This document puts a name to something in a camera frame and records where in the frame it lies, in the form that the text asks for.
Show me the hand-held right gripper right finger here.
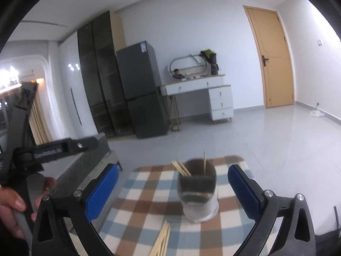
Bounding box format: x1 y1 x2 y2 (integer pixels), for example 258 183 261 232
228 164 316 256

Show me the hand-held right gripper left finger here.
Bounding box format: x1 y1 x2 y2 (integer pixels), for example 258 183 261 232
31 163 119 256

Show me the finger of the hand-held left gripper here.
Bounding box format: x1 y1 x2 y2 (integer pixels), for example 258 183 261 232
62 137 100 154

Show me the white utensil holder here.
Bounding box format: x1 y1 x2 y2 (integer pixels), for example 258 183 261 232
177 159 219 223

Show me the bunch of chopsticks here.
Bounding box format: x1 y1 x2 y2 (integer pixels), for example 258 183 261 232
171 150 207 178

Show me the pile of wooden chopsticks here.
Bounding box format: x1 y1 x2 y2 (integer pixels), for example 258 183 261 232
148 220 171 256

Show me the person's left hand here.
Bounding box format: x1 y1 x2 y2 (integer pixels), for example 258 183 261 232
0 177 58 240

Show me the grey bed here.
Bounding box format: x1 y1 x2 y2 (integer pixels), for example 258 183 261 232
29 132 123 200

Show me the beige curtain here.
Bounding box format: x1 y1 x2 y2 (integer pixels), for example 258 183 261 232
28 96 54 146

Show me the checked tablecloth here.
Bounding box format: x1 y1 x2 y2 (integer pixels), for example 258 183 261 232
97 155 276 256

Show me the white wardrobe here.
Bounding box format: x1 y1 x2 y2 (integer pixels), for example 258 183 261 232
58 31 100 142

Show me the dark glass cabinet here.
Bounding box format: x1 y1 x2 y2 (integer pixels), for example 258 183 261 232
77 10 134 138

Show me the dark grey fridge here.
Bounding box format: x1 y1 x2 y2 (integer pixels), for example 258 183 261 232
116 41 170 139

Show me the white dressing table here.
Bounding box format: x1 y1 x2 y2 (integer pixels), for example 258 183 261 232
159 75 234 124

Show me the ceiling air vent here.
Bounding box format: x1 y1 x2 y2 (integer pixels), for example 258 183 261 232
21 20 69 28

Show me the oval mirror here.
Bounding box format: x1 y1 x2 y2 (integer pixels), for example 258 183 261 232
168 54 211 78

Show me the beige wooden door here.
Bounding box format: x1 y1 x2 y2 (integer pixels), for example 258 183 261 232
243 5 296 109

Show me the gold frame stool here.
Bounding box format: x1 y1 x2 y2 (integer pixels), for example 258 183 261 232
165 95 182 132

